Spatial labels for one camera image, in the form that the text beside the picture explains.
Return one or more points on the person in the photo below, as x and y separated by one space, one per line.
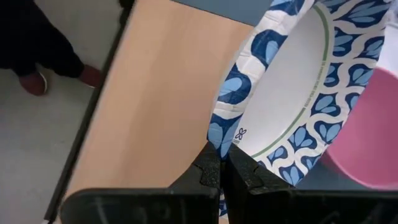
31 37

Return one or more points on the pink bowl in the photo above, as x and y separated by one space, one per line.
370 137

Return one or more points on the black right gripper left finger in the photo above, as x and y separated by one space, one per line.
186 205

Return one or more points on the person's red shoe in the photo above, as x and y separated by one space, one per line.
91 76
32 84

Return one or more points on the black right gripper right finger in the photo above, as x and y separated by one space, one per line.
280 205

